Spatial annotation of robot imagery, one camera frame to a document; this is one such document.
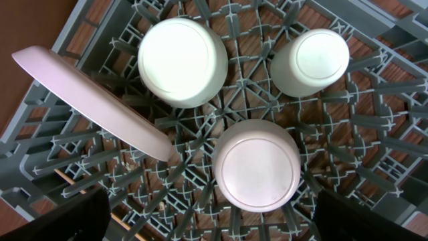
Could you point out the large white plate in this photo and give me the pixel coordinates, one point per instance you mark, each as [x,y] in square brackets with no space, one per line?
[93,101]

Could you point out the grey dishwasher rack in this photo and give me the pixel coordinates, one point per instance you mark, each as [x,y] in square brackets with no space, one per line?
[364,137]

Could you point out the white cup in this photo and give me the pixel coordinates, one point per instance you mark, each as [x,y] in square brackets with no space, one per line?
[310,63]

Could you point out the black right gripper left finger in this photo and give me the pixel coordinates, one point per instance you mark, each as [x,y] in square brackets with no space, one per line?
[85,217]

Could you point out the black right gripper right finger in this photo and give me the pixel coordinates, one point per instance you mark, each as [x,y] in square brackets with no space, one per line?
[338,218]

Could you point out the wooden chopstick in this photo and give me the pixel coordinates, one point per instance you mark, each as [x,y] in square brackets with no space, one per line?
[113,216]

